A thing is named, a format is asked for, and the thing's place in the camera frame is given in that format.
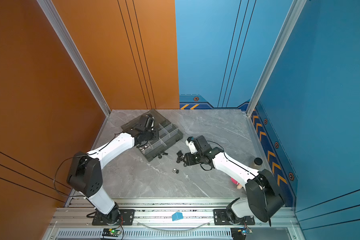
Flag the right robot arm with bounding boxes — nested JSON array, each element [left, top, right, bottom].
[[183, 136, 286, 225]]

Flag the blue block on rail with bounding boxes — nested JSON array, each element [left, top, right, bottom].
[[172, 212, 184, 222]]

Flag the left circuit board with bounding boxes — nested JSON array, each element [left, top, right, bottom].
[[101, 228, 123, 240]]

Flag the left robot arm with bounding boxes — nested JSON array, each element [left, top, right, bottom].
[[67, 114, 158, 225]]

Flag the right circuit board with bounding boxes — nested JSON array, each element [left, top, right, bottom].
[[231, 228, 253, 240]]

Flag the right aluminium corner post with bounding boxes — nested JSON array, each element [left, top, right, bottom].
[[246, 0, 307, 117]]

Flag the aluminium corner post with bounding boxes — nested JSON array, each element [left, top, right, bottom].
[[37, 0, 111, 117], [246, 0, 307, 117]]

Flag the grey plastic organizer box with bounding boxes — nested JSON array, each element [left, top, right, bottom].
[[121, 110, 184, 162]]

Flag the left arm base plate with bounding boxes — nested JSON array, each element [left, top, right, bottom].
[[88, 209, 135, 226]]

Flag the circuit board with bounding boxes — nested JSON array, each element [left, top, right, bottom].
[[231, 228, 253, 240], [101, 228, 123, 240]]

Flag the left aluminium corner post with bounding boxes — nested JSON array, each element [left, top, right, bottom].
[[37, 0, 111, 117]]

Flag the plush doll toy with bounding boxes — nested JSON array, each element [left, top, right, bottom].
[[231, 178, 243, 190]]

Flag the brown jar black lid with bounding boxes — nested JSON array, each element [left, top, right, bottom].
[[252, 158, 263, 170]]

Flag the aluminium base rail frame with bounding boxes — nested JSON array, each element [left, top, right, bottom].
[[44, 198, 304, 240]]

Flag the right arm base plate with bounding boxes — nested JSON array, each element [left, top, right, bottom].
[[213, 209, 255, 226]]

